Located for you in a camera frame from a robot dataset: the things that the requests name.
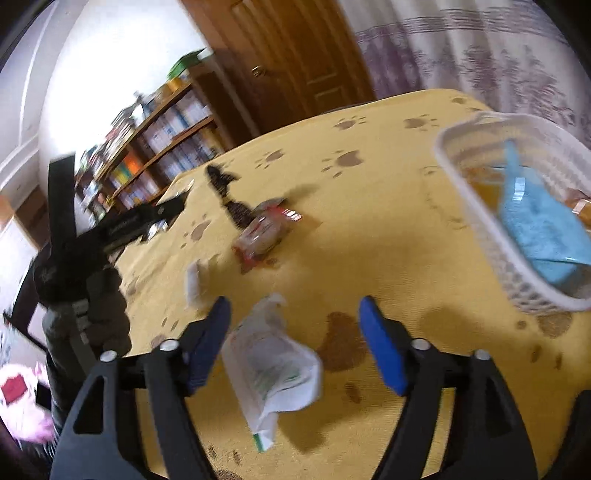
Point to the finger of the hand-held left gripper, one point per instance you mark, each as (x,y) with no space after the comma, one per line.
(152,232)
(171,206)

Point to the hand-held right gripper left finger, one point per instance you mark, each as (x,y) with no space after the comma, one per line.
(210,344)

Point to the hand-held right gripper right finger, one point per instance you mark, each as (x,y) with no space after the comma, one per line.
(381,346)

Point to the clear brown snack bar packet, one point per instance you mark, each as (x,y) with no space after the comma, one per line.
(194,284)

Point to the white green-print snack packet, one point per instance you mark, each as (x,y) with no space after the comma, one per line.
(272,364)

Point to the red clear snack packet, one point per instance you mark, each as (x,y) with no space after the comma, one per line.
(261,235)

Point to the white plastic basket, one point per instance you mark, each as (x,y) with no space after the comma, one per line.
(480,240)

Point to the light blue snack packet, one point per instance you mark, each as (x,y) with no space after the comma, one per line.
(540,230)

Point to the person's left hand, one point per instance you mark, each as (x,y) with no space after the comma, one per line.
(108,309)

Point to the rows of upright books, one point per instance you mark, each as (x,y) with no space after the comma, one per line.
(180,124)

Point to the piles of stacked books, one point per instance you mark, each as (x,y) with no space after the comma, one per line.
(122,124)

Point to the wooden bookshelf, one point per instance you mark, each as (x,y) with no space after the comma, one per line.
(210,106)

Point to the yellow cup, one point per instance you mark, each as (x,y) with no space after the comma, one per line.
(174,84)

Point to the yellow paw-print blanket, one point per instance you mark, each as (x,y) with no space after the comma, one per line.
(369,207)

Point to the green box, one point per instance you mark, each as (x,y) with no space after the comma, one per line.
(187,62)

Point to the brass door knob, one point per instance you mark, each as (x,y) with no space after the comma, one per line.
(257,70)

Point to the pink patterned cloth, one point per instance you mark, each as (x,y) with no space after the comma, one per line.
(41,427)

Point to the brown wooden door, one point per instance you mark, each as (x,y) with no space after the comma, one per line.
(277,46)

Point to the white purple-patterned curtain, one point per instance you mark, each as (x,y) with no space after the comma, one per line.
(461,46)

